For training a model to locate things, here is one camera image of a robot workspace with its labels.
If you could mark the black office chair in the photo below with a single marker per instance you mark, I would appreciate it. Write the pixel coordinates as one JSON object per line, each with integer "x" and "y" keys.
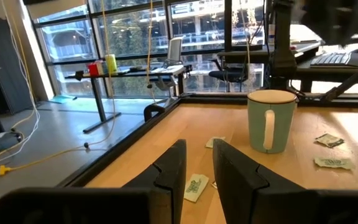
{"x": 228, "y": 75}

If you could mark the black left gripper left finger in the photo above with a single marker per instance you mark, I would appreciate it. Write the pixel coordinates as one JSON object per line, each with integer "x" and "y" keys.
{"x": 135, "y": 205}

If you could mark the yellow green cylinder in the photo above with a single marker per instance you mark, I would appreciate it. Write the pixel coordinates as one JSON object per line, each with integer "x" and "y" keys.
{"x": 111, "y": 63}

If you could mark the black computer desk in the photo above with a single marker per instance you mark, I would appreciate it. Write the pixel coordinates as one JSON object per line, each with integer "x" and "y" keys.
{"x": 331, "y": 73}

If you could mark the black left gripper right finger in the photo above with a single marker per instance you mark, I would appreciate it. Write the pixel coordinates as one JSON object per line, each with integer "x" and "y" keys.
{"x": 259, "y": 199}

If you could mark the red box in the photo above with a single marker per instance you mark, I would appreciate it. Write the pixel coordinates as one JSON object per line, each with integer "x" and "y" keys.
{"x": 93, "y": 69}

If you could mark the green white stevia packet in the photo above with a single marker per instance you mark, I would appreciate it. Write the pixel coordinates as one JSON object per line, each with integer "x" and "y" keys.
{"x": 195, "y": 187}
{"x": 213, "y": 185}
{"x": 334, "y": 162}
{"x": 211, "y": 142}
{"x": 329, "y": 140}

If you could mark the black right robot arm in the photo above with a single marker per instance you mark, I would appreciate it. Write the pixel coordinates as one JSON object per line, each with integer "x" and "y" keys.
{"x": 283, "y": 46}

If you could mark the white mug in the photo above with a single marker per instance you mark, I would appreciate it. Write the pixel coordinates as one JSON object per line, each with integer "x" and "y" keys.
{"x": 256, "y": 130}

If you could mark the black frame clamp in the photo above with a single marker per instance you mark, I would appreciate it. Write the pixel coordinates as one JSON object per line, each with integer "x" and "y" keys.
{"x": 149, "y": 109}

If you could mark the black standing desk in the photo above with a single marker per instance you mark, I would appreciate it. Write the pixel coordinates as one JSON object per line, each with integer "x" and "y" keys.
{"x": 96, "y": 93}

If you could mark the black framed window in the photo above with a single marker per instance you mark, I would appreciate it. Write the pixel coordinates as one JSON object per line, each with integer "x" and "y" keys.
{"x": 73, "y": 40}

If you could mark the black cluttered desk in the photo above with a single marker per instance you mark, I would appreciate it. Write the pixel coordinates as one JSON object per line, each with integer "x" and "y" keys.
{"x": 253, "y": 56}

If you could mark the black aluminium table frame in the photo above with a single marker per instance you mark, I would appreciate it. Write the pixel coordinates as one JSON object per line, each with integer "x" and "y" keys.
{"x": 117, "y": 149}

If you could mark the white office chair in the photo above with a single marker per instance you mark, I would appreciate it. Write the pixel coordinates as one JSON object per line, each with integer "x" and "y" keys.
{"x": 175, "y": 49}

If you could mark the dark grey partition panel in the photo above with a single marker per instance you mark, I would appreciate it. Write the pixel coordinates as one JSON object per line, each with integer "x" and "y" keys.
{"x": 5, "y": 62}

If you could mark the teal floor item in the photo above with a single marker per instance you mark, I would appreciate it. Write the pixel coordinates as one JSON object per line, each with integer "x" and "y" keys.
{"x": 62, "y": 99}

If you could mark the pale blue box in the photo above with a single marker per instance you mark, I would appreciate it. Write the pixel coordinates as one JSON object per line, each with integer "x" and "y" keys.
{"x": 103, "y": 67}

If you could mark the black keyboard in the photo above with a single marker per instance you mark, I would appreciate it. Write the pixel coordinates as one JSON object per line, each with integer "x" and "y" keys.
{"x": 331, "y": 59}

